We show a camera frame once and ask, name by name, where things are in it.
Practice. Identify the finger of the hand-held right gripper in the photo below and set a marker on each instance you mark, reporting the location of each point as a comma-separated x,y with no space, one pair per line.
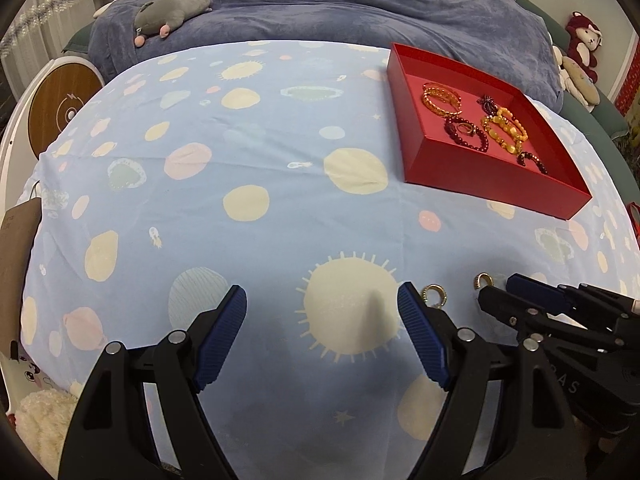
537,290
500,305

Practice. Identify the gold hoop earring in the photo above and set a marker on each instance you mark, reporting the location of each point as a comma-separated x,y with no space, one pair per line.
481,277
440,291

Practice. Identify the blue-grey blanket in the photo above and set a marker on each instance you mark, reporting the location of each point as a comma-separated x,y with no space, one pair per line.
350,0

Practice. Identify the light blue planet print sheet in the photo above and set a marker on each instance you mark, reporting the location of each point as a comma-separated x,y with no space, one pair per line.
200,210

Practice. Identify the red monkey plush toy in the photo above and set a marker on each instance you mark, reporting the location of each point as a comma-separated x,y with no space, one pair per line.
582,40

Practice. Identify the beige plush toy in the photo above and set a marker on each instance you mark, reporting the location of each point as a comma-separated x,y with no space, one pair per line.
577,80

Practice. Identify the red cardboard box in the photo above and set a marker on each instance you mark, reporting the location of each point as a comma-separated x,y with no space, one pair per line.
475,175

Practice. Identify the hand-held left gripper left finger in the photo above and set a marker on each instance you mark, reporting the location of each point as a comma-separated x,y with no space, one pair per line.
222,330

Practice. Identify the white curtain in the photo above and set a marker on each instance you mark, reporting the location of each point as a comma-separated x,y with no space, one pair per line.
30,55

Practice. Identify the white fluffy cloth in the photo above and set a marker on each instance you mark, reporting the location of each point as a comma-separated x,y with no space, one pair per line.
45,425

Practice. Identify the green padded headboard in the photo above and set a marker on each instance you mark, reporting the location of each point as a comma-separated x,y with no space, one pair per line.
605,110

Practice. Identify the thin gold bangle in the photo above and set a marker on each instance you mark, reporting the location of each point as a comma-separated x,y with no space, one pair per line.
452,91

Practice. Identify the red wall banner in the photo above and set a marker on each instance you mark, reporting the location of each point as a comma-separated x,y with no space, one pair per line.
631,85

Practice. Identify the white round wooden-top device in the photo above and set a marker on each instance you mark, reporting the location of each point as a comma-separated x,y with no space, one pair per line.
60,105

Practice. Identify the silver tinsel garland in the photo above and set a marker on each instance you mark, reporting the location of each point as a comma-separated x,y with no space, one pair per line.
45,7

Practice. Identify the grey mouse plush toy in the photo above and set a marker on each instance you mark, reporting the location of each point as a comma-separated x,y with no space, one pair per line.
170,10

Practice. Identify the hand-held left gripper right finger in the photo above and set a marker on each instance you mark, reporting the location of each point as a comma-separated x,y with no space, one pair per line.
422,330

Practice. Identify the brown card tag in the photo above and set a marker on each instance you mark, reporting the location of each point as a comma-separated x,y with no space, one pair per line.
17,260

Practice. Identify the white cartoon face cushion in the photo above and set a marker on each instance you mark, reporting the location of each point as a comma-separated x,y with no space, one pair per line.
27,372

